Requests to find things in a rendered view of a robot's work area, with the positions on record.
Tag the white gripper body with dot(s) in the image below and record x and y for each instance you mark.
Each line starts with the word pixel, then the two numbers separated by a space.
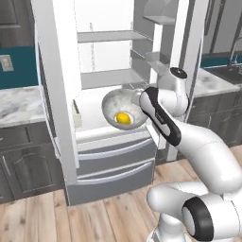
pixel 135 97

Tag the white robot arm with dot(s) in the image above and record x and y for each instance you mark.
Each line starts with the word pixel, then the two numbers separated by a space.
pixel 204 157

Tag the grey metal bowl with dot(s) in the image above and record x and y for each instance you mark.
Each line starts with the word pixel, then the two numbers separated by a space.
pixel 116 100

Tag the yellow lemon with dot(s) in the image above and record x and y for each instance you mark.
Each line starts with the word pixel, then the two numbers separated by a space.
pixel 123 118

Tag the grey fridge shelf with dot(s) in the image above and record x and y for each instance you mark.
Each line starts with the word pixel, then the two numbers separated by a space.
pixel 107 78
pixel 107 36

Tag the white open fridge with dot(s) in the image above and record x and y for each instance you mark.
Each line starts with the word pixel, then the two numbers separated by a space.
pixel 94 104

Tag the grey fridge drawer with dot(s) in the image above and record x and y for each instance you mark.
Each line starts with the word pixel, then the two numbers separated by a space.
pixel 113 151
pixel 113 175

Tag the white fridge door with shelves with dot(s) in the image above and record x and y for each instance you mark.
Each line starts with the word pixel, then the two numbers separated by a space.
pixel 189 47

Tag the dark grey sink cabinets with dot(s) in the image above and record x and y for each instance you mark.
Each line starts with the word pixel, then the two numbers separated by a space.
pixel 220 113

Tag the dark sink basin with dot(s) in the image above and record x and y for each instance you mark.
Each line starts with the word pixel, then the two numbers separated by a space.
pixel 230 75

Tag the silver faucet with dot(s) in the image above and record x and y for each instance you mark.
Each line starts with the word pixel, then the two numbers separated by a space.
pixel 233 53

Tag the pale beige carton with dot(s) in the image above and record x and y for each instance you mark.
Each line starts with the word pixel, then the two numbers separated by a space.
pixel 77 115

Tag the dark grey tall cabinets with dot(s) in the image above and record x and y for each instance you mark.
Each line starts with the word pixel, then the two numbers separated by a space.
pixel 223 25

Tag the dark grey base cabinets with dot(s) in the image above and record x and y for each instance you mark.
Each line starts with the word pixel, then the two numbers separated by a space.
pixel 28 164

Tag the white wall socket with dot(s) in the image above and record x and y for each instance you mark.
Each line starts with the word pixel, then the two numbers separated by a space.
pixel 6 63

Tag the dark grey wall cabinet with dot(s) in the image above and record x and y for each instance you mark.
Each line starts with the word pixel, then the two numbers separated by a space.
pixel 15 22

